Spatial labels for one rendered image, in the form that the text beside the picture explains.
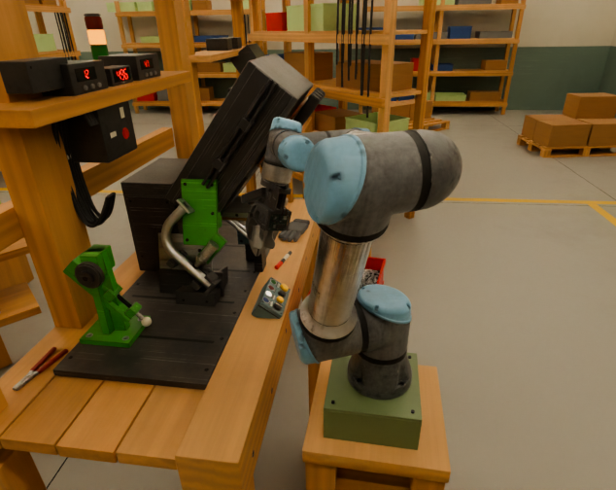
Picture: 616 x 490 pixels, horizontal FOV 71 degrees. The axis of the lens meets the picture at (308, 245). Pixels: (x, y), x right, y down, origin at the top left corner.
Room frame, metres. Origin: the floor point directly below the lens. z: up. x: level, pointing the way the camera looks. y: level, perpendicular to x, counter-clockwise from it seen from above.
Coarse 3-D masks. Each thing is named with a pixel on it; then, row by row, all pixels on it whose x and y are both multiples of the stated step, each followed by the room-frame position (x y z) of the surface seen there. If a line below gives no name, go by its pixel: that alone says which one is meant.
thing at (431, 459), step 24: (432, 384) 0.83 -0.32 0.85; (312, 408) 0.76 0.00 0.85; (432, 408) 0.75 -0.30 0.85; (312, 432) 0.69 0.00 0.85; (432, 432) 0.69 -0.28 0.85; (312, 456) 0.64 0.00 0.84; (336, 456) 0.63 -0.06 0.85; (360, 456) 0.63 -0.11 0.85; (384, 456) 0.63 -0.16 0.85; (408, 456) 0.63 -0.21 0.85; (432, 456) 0.62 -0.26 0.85; (432, 480) 0.59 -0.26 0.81
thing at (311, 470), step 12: (312, 468) 0.64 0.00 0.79; (324, 468) 0.64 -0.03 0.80; (336, 468) 0.67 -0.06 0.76; (312, 480) 0.64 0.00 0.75; (324, 480) 0.64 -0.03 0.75; (336, 480) 0.65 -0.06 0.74; (348, 480) 0.64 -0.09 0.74; (360, 480) 0.64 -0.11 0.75; (372, 480) 0.64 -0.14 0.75; (384, 480) 0.64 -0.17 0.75; (396, 480) 0.64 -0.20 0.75; (408, 480) 0.64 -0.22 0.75; (420, 480) 0.60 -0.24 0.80
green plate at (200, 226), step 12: (192, 180) 1.28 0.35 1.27; (216, 180) 1.27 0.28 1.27; (192, 192) 1.27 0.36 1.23; (204, 192) 1.27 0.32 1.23; (216, 192) 1.26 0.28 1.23; (192, 204) 1.26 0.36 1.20; (204, 204) 1.26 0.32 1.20; (216, 204) 1.25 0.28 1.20; (192, 216) 1.25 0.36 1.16; (204, 216) 1.25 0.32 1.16; (216, 216) 1.24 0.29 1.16; (192, 228) 1.24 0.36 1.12; (204, 228) 1.24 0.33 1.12; (216, 228) 1.23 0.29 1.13; (192, 240) 1.23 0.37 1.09; (204, 240) 1.23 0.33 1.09
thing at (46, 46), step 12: (24, 0) 6.56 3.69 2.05; (36, 0) 6.79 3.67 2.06; (48, 0) 7.05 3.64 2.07; (60, 0) 7.27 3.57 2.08; (36, 12) 7.32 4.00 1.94; (48, 12) 6.82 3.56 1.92; (60, 12) 7.08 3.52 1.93; (60, 24) 7.01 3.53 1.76; (36, 36) 6.53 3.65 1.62; (48, 36) 6.76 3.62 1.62; (60, 36) 6.94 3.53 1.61; (72, 36) 7.30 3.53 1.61; (48, 48) 6.70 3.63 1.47; (72, 48) 7.17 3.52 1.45
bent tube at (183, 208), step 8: (176, 200) 1.23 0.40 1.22; (184, 200) 1.26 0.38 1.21; (176, 208) 1.24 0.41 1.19; (184, 208) 1.22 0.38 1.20; (192, 208) 1.26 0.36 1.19; (176, 216) 1.23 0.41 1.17; (168, 224) 1.22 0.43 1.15; (168, 232) 1.22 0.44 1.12; (168, 240) 1.21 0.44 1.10; (168, 248) 1.20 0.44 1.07; (176, 256) 1.19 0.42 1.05; (184, 256) 1.21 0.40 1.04; (184, 264) 1.18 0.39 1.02; (192, 272) 1.17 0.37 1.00; (200, 272) 1.18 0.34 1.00; (200, 280) 1.16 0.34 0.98
